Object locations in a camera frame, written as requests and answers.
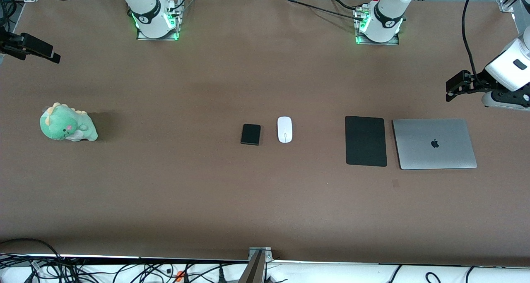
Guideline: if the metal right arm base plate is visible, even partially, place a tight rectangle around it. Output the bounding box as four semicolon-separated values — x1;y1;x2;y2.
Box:
136;26;180;41

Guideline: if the white computer mouse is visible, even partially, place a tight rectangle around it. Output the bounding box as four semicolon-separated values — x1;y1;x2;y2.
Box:
277;116;293;144

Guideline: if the black phone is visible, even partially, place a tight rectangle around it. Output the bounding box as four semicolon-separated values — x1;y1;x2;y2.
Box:
241;124;262;146

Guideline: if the black mouse pad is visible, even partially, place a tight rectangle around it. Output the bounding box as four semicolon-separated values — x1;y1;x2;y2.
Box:
345;116;388;167

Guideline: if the silver laptop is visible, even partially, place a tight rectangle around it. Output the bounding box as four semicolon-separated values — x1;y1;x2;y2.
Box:
392;118;478;170

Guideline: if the aluminium frame post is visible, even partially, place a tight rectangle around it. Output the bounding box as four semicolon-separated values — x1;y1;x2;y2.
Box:
239;246;274;283

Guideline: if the black cable across table edge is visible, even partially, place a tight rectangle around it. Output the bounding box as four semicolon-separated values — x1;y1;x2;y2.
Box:
287;0;361;18

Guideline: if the green dinosaur plush toy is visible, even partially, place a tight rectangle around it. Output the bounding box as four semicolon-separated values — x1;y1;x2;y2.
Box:
40;103;99;142

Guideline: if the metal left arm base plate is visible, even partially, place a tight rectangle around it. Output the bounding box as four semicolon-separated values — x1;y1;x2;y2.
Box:
355;31;400;46

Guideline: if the black looped floor cable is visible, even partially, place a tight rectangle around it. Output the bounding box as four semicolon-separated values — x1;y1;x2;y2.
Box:
0;238;63;271

